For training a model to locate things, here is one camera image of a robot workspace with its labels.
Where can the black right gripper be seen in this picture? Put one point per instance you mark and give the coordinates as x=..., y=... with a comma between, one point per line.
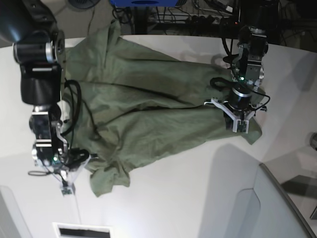
x=76, y=157

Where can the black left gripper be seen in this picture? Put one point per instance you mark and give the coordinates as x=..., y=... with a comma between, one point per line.
x=239, y=98

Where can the green t-shirt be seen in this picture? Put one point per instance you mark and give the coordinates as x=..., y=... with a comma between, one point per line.
x=139, y=105

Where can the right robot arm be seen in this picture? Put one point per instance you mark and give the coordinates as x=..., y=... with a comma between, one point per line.
x=38, y=48

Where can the black power strip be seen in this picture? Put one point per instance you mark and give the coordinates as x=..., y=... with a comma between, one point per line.
x=204, y=20

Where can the black table leg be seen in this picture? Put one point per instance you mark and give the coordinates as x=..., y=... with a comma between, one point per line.
x=141, y=15

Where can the blue box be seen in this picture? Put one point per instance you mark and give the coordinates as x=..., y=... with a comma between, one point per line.
x=145, y=3

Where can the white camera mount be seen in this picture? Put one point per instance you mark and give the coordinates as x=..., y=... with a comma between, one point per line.
x=241, y=119
x=67, y=176

